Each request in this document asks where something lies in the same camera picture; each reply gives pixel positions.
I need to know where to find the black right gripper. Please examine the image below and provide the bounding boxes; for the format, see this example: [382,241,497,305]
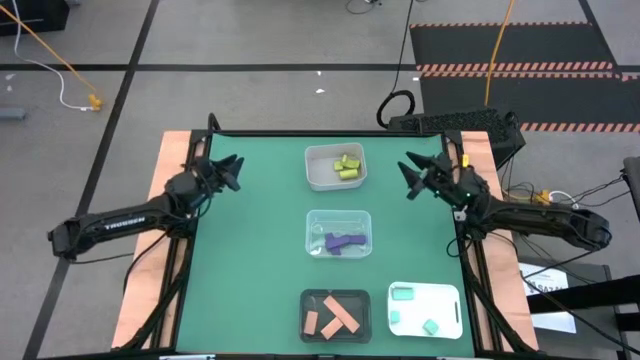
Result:
[396,151,472,207]

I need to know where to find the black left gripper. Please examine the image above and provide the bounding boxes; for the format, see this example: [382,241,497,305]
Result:
[189,153,247,194]

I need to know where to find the long orange block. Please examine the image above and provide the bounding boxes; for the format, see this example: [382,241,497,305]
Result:
[321,295,362,334]

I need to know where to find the plywood base board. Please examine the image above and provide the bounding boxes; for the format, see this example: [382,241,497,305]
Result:
[110,129,540,352]

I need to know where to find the white plastic bin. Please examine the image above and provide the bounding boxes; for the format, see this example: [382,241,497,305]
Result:
[303,142,369,193]

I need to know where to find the clear plastic bin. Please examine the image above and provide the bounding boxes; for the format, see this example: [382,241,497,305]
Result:
[304,208,374,260]

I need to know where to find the white plastic tray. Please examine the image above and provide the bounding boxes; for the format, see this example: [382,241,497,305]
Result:
[386,280,465,341]

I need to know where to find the black plastic tray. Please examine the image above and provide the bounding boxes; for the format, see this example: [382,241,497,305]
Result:
[298,288,373,345]

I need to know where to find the black floor mat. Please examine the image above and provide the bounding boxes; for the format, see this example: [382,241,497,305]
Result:
[408,21,640,134]

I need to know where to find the white paper sign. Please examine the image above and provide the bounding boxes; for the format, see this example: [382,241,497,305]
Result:
[518,268,578,335]

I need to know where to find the medium orange block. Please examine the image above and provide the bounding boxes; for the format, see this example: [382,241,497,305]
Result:
[319,317,346,342]

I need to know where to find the black stand beams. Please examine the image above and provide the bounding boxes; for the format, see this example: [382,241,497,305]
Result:
[517,257,640,360]

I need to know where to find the black chair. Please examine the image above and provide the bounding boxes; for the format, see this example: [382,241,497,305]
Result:
[621,155,640,224]

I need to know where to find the black box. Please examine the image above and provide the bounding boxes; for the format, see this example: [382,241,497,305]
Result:
[0,0,71,37]

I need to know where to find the black looped cable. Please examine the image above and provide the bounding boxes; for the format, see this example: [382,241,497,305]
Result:
[375,0,417,130]

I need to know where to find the yellow hanging cable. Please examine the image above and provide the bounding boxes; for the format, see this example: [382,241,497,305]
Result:
[482,0,517,107]
[0,3,99,101]

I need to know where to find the black floor cable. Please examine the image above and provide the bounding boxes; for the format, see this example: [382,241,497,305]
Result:
[344,0,385,16]

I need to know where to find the black floor cables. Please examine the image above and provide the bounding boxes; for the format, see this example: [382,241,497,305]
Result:
[499,172,629,214]

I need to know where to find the white floor cable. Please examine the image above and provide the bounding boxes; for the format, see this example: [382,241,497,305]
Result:
[10,0,95,112]

